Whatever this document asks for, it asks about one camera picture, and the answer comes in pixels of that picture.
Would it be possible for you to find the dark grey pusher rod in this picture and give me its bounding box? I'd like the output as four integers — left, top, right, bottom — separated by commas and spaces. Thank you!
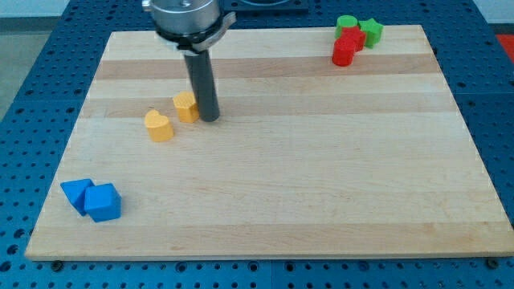
185, 50, 220, 122

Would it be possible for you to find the yellow hexagon block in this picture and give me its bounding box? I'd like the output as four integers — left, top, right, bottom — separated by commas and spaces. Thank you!
173, 92, 199, 123

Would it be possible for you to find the red circle block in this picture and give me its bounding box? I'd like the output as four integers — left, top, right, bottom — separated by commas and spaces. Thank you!
332, 38, 357, 67

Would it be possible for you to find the green circle block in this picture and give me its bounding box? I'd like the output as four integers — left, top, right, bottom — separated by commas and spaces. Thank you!
334, 14, 358, 39

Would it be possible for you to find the yellow heart block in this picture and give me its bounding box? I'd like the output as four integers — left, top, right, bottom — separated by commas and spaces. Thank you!
144, 109, 174, 142

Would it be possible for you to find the wooden board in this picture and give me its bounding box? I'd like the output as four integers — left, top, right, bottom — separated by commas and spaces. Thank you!
26, 25, 513, 261

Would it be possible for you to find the red star block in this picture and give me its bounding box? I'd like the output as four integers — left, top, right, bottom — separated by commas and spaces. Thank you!
340, 26, 366, 51

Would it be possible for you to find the blue cube block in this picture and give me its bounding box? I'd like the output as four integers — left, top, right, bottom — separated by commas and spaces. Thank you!
84, 183, 121, 222

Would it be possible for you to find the green star block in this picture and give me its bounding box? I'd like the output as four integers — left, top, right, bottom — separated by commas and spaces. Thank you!
358, 18, 384, 48

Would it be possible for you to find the blue triangle block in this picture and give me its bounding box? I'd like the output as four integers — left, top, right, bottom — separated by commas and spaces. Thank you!
60, 178, 94, 216

